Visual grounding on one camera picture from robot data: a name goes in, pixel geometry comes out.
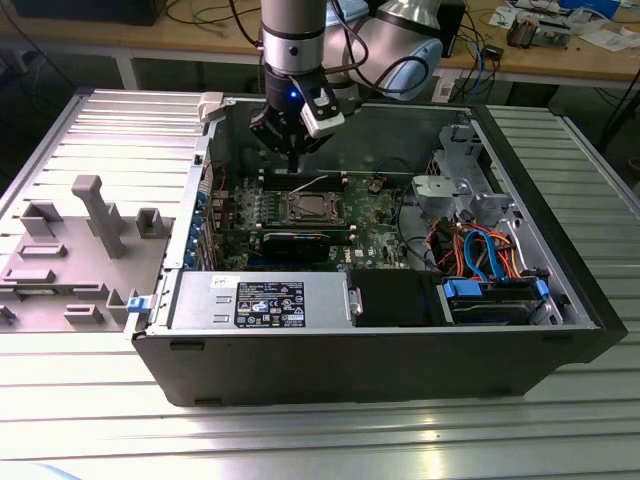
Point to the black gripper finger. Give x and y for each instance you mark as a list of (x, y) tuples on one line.
[(312, 145), (265, 125)]

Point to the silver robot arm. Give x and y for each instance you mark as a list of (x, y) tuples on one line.
[(292, 30)]

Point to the CPU socket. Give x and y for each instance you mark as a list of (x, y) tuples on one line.
[(291, 220)]

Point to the blue slot retention clip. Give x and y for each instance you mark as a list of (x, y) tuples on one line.
[(199, 220), (193, 245), (190, 260), (202, 198)]

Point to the round coin cell battery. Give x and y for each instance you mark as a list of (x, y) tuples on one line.
[(375, 185)]

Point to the black graphics card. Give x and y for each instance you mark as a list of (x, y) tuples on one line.
[(295, 245)]

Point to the green motherboard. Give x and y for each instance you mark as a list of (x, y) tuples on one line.
[(372, 240)]

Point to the silver metal disk bay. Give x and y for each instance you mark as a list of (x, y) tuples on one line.
[(440, 192)]

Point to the white label card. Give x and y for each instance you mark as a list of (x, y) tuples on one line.
[(444, 90)]

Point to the wooden desk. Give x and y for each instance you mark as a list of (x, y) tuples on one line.
[(150, 40)]

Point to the black plastic shroud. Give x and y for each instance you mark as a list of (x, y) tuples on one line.
[(395, 300)]

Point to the silver power supply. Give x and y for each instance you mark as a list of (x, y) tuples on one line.
[(200, 300)]

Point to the small black adapter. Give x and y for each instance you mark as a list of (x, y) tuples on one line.
[(492, 52)]

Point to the hard disk in blue carrier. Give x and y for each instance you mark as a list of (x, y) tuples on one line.
[(462, 290)]

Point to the blue case latch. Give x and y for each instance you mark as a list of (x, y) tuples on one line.
[(137, 305)]

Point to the black box on desk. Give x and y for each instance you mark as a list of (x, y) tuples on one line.
[(75, 10)]

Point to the black PC case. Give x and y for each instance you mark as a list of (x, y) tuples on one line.
[(350, 370)]

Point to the metal heatsink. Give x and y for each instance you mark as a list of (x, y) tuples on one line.
[(522, 32)]

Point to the grey parts rack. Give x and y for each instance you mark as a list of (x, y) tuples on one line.
[(75, 280)]

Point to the grey electronic device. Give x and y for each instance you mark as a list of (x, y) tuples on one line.
[(552, 35)]

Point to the white paper sheet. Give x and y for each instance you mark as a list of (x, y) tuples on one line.
[(605, 40)]

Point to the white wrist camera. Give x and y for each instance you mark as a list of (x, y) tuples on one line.
[(322, 122)]

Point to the small silver bracket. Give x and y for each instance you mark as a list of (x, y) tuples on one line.
[(355, 300)]

